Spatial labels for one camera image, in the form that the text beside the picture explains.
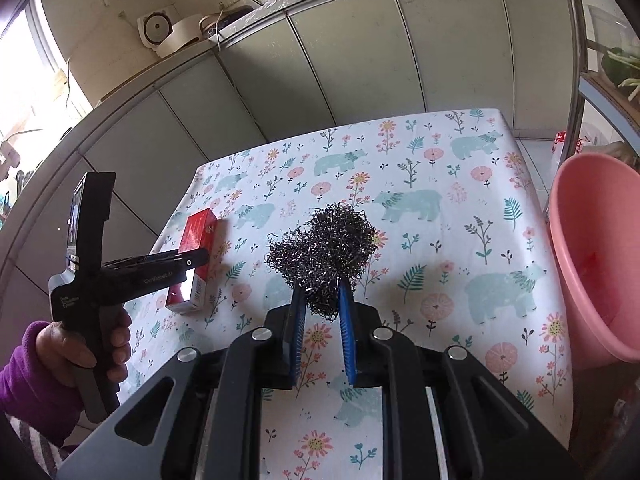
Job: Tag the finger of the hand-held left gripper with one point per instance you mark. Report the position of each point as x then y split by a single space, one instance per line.
170 260

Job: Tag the red cardboard box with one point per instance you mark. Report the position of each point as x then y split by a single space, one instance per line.
197 232

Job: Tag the person's left forearm purple sleeve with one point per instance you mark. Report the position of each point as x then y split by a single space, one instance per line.
35 385

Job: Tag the white rice cooker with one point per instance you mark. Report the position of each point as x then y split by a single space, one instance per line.
165 30

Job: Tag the floral bear-print tablecloth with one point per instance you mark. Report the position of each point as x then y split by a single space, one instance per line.
440 170

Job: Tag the steel wool scourer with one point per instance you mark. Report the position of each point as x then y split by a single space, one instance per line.
325 245

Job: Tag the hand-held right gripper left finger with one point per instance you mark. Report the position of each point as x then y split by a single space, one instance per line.
298 330

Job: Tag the red and white plastic bag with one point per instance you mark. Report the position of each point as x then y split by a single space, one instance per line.
582 140

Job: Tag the person's left hand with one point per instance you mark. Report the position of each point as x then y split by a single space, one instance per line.
62 342

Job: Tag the striped garment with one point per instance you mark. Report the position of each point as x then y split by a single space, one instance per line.
40 447

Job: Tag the metal shelf rack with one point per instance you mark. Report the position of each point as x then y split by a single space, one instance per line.
577 35

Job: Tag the pale green kitchen cabinets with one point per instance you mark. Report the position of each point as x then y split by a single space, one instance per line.
350 50

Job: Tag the pink plastic basin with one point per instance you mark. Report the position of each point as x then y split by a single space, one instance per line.
590 240

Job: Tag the green onions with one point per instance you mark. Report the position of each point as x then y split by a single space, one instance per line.
622 67

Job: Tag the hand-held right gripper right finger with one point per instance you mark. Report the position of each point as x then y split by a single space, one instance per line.
347 335

